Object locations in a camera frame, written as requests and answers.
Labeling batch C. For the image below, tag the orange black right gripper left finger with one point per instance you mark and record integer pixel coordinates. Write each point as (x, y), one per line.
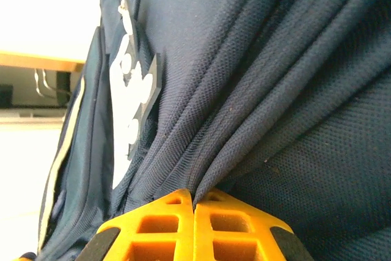
(159, 233)

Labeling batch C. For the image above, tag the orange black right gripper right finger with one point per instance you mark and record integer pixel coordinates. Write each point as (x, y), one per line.
(232, 233)

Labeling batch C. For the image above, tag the navy blue backpack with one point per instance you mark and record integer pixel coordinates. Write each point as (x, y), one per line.
(259, 90)

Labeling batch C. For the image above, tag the wooden desk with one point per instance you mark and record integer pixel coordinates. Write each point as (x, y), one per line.
(36, 60)

